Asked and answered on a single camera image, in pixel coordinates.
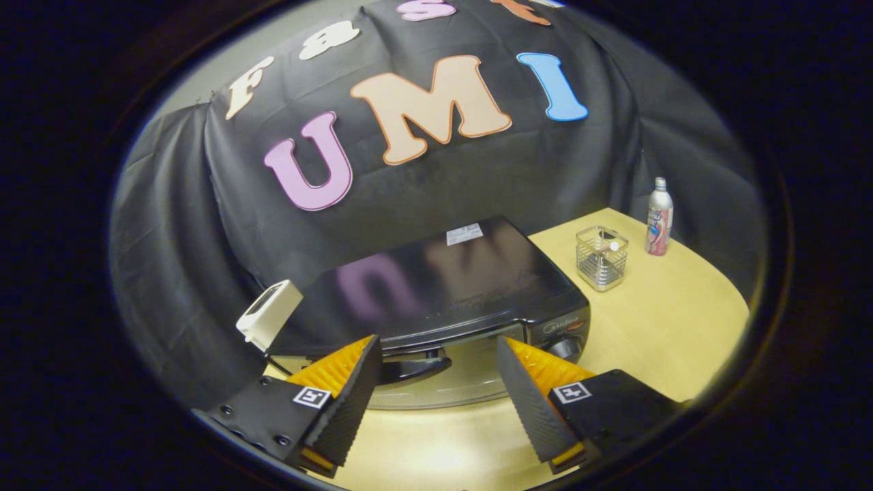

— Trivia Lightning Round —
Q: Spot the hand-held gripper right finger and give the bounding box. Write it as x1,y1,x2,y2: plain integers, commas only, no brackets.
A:
496,336,690,475

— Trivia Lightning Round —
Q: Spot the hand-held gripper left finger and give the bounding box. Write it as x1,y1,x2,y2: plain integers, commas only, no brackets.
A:
193,334,383,478

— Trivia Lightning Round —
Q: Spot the black toaster oven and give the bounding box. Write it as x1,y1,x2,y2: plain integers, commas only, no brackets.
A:
269,215,591,410

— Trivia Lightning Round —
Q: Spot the small white toaster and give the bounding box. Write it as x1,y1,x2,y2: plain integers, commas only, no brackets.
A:
236,280,304,353

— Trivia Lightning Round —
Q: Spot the clear glass jar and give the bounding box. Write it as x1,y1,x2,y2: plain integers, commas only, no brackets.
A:
576,226,629,293

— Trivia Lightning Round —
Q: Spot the pink white spray bottle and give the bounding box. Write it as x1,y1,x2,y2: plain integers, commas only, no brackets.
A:
645,177,674,256

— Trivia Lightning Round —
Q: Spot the black backdrop cloth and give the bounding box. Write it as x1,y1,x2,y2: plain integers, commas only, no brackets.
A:
109,0,768,410

